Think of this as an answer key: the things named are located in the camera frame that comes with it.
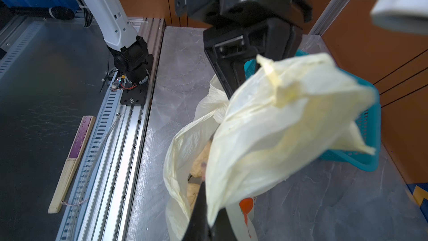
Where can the black handheld microphone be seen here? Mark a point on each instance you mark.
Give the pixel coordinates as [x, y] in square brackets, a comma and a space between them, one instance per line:
[59, 13]

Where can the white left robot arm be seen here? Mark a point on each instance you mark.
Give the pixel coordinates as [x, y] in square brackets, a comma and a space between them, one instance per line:
[129, 50]

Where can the aluminium corner post left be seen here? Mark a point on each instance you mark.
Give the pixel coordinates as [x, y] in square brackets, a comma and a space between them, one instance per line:
[328, 16]

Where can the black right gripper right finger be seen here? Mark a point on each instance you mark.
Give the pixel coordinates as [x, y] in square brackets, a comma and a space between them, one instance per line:
[222, 229]

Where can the yellow printed plastic bag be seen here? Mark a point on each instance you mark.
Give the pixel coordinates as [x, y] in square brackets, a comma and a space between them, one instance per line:
[281, 119]

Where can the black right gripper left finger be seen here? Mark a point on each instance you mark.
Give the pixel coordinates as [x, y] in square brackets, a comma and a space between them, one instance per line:
[198, 228]

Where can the tan pear round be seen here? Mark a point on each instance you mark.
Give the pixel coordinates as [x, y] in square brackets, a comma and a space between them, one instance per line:
[192, 194]

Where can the teal plastic basket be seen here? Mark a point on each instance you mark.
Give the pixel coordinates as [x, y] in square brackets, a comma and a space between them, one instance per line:
[369, 127]

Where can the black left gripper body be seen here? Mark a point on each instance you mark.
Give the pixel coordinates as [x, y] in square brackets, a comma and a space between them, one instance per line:
[239, 30]

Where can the folded purple hand fan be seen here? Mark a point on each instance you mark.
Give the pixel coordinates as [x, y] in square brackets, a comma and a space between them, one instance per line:
[72, 162]

